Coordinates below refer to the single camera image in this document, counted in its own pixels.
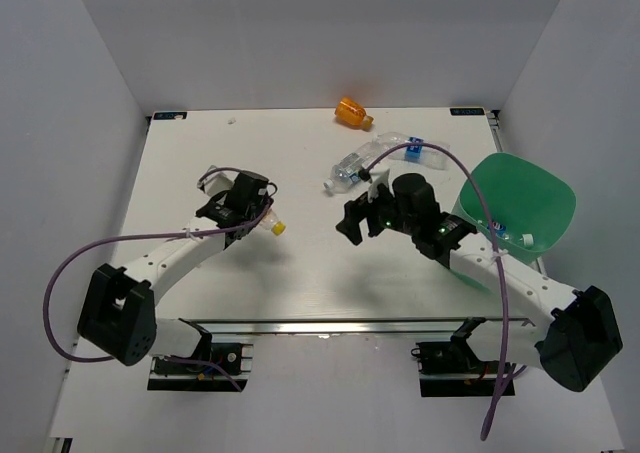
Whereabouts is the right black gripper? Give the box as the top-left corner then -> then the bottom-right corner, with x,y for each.
334,178 -> 417,247

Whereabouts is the small bottle yellow cap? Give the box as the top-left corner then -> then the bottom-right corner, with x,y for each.
259,208 -> 286,236

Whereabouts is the clear bottle green blue label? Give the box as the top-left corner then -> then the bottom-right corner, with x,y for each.
323,141 -> 383,194

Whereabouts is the orange plastic bottle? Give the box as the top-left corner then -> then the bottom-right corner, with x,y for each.
334,97 -> 374,130

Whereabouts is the large clear plastic bottle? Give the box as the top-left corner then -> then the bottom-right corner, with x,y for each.
477,219 -> 535,249

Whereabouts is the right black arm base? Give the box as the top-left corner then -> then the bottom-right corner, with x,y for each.
411,317 -> 498,398

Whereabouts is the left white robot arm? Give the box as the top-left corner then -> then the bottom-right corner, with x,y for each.
77,170 -> 273,372

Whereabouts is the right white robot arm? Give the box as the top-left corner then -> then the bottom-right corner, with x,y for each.
336,173 -> 623,392

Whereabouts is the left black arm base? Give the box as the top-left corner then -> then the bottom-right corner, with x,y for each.
147,319 -> 253,393

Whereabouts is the green plastic bin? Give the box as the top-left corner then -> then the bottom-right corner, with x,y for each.
472,153 -> 576,265

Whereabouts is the left blue table sticker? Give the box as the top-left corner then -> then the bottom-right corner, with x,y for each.
152,111 -> 187,121

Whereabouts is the blue table sticker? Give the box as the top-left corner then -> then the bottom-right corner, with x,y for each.
152,111 -> 187,121
449,107 -> 486,116

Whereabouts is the right blue table sticker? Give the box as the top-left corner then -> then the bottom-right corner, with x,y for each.
449,107 -> 486,116

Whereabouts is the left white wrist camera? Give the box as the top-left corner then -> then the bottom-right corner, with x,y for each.
196,165 -> 240,197

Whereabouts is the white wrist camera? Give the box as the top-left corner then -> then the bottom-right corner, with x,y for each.
196,165 -> 240,197
358,166 -> 390,203

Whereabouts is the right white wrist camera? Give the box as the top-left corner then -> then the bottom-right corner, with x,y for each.
358,166 -> 390,203

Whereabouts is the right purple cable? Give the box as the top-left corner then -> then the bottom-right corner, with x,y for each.
360,142 -> 512,442

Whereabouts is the aluminium table frame rail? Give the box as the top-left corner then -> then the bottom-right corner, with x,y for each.
174,317 -> 539,337

